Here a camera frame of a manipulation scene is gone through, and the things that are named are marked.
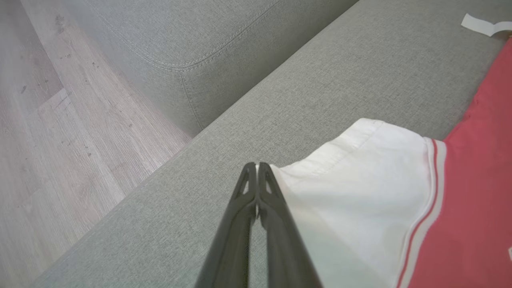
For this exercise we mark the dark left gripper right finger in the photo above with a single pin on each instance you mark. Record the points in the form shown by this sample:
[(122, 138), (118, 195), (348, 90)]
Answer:
[(286, 248)]

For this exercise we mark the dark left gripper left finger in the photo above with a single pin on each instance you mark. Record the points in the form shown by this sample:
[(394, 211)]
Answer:
[(234, 240)]

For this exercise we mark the red and white sports jersey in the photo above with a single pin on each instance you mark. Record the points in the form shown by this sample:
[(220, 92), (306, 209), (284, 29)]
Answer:
[(472, 192)]

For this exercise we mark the large grey sofa chaise cushion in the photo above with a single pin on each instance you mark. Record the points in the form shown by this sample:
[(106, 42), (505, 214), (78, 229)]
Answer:
[(300, 88)]

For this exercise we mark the grey sofa seat cushion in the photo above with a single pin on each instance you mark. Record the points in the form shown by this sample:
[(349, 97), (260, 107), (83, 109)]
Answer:
[(192, 36)]

